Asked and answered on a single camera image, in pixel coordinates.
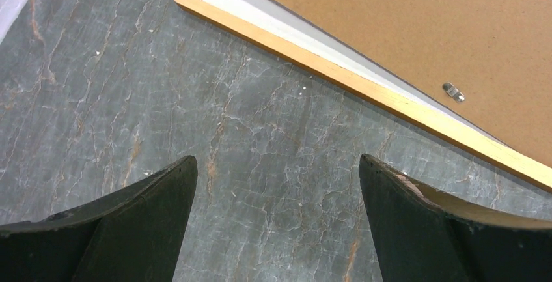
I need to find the silver metal turn clip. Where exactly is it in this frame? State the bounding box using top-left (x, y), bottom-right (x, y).
top-left (442, 82), bottom-right (465, 103)

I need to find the golden wooden picture frame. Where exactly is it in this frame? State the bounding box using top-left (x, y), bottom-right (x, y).
top-left (174, 0), bottom-right (551, 192)

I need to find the brown fibreboard backing board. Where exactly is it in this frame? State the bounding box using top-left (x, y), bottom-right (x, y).
top-left (274, 0), bottom-right (551, 165)

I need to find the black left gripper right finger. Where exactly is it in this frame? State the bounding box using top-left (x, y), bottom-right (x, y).
top-left (359, 154), bottom-right (551, 281)

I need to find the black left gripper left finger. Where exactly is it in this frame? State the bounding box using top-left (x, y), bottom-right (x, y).
top-left (1, 156), bottom-right (198, 281)

